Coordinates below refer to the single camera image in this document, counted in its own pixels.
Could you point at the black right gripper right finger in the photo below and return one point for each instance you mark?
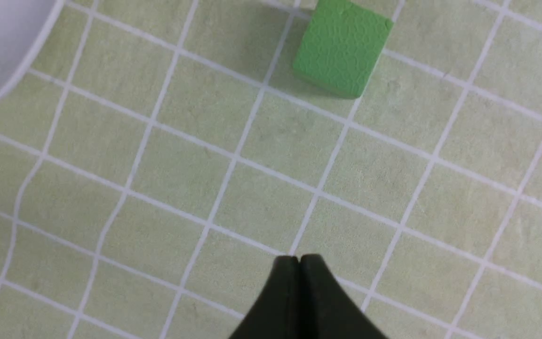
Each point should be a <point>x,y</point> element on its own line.
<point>326,311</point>

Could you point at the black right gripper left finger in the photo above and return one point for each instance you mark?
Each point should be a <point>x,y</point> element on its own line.
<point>274,314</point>

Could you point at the white square plate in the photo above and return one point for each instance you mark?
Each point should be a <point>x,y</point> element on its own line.
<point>24,27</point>

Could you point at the green checkered tablecloth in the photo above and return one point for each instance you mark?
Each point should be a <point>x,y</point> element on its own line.
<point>160,153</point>

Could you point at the green foam cube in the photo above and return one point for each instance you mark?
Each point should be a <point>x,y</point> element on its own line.
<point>341,46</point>

